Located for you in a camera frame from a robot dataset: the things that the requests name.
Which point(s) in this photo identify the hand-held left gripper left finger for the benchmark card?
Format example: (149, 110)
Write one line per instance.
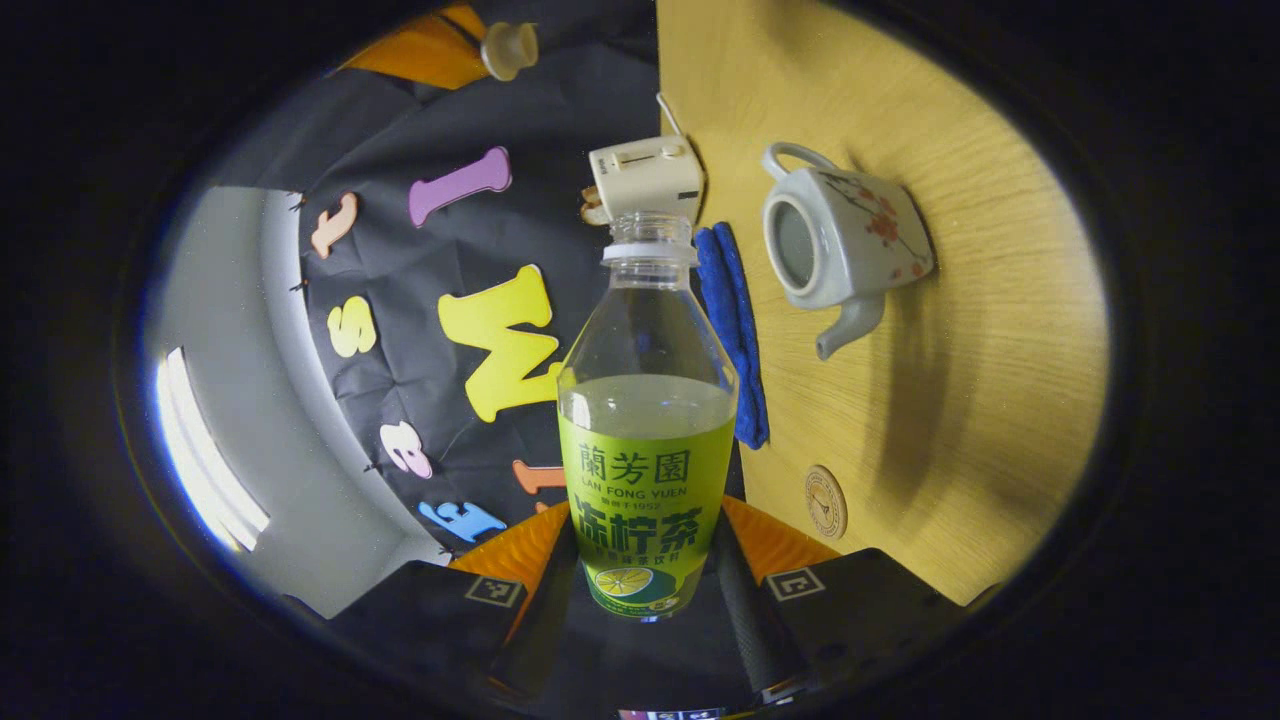
(545, 630)

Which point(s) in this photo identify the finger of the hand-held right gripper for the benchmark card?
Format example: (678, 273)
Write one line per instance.
(420, 55)
(468, 20)

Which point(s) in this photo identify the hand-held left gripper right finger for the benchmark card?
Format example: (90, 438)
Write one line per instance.
(745, 620)

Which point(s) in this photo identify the white teacup lid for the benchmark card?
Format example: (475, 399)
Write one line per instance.
(510, 50)

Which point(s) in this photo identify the round wooden coaster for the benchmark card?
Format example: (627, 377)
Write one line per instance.
(826, 503)

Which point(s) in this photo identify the green label water bottle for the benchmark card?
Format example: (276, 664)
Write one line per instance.
(645, 450)

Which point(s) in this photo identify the white floral teacup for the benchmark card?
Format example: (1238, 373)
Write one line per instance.
(850, 240)

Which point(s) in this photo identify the black backdrop cloth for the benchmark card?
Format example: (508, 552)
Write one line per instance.
(560, 130)

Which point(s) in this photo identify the bread slice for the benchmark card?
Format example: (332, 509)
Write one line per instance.
(594, 208)

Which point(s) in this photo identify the white toaster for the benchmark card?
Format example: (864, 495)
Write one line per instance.
(645, 180)

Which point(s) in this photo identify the blue towel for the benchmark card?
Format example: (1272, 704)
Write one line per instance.
(735, 330)

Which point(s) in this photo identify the ceiling light panel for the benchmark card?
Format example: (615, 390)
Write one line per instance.
(205, 460)

